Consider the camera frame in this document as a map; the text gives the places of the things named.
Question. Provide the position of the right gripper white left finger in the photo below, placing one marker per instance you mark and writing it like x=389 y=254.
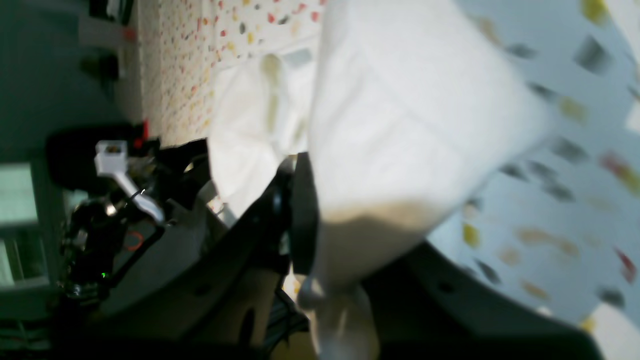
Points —
x=228 y=306

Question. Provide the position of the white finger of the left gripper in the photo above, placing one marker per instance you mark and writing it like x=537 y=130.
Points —
x=141 y=200

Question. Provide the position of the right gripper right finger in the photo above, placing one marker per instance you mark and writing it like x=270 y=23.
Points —
x=426 y=308

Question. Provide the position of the white printed T-shirt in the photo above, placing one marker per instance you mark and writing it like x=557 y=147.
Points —
x=405 y=111

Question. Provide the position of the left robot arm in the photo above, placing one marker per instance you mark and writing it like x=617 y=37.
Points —
x=144 y=221

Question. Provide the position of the red clamp right corner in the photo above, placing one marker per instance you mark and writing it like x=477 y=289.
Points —
x=141 y=134

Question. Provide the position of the terrazzo pattern tablecloth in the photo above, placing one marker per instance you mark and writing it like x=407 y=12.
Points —
x=557 y=230

